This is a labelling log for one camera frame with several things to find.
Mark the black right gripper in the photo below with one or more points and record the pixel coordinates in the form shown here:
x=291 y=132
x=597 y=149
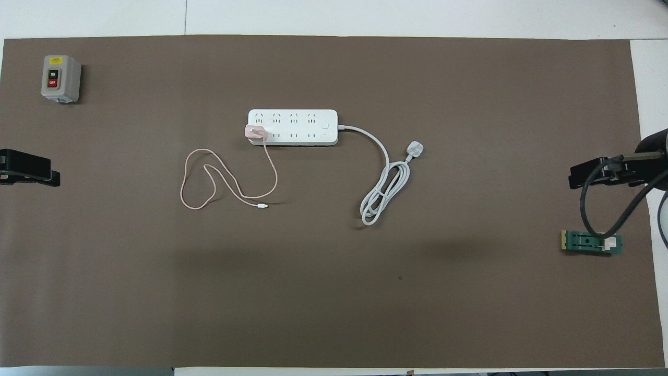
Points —
x=652 y=151

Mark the pink charger block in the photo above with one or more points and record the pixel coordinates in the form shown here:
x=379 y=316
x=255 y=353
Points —
x=255 y=132

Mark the white power strip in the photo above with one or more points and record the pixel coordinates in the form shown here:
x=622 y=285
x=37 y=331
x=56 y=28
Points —
x=297 y=127

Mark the brown table mat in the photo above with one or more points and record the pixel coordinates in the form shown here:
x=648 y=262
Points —
x=365 y=292

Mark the green knife switch yellow base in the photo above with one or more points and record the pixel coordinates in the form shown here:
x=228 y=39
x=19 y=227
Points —
x=587 y=242

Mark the grey on off switch box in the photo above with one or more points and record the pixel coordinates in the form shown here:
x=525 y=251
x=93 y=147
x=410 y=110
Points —
x=61 y=78

